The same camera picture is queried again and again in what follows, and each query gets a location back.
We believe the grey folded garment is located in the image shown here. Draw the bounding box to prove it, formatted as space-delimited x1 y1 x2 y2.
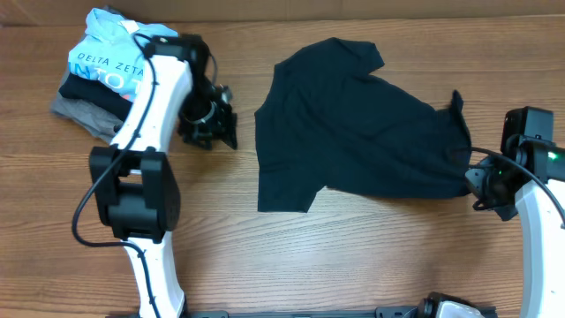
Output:
50 71 124 143

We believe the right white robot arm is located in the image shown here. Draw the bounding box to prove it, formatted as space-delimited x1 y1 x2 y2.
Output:
465 140 564 318

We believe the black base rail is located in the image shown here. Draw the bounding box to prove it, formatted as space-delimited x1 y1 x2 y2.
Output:
105 291 500 318

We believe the black folded garment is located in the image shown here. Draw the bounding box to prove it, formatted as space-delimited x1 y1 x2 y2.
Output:
58 74 132 121

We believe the light blue folded t-shirt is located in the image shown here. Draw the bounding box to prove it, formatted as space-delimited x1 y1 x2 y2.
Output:
68 8 178 102

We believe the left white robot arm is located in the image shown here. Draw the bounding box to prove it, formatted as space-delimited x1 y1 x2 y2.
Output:
72 34 237 317

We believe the dark teal t-shirt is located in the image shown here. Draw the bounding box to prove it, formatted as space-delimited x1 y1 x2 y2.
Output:
255 38 471 212

